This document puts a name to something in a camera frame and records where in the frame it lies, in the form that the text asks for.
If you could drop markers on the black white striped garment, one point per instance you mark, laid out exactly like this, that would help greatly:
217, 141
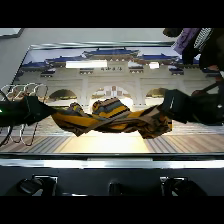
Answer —
203, 37

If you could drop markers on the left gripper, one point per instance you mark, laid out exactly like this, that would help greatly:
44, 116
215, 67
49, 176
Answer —
35, 110

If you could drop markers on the dark brown garment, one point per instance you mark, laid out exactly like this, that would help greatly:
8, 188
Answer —
171, 31

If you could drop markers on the silver frame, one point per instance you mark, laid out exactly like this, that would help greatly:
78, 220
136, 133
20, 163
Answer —
100, 164

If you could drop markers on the yellow grey striped shirt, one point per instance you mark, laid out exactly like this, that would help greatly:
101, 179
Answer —
87, 122

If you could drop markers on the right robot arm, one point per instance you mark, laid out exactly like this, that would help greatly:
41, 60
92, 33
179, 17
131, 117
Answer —
207, 111

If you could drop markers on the purple garment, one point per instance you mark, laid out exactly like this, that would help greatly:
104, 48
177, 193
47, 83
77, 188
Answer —
186, 39

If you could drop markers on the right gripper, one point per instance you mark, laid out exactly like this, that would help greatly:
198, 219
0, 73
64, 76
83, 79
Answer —
176, 106

